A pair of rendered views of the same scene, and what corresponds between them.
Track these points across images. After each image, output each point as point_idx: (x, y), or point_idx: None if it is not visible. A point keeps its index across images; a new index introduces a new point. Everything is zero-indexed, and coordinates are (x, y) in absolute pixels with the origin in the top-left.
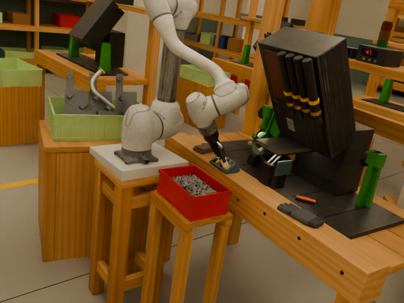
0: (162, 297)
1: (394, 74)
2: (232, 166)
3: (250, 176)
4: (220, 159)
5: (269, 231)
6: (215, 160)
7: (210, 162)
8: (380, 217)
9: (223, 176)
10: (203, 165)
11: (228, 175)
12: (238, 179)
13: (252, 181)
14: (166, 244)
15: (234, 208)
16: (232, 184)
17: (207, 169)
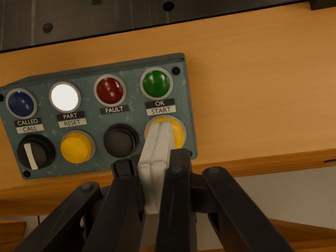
0: (150, 241)
1: None
2: (189, 97)
3: (243, 21)
4: (196, 219)
5: None
6: (49, 155)
7: (32, 178)
8: None
9: (197, 167)
10: (6, 192)
11: (219, 147)
12: (276, 113)
13: (307, 44)
14: (49, 198)
15: (301, 169)
16: (289, 158)
17: (48, 188)
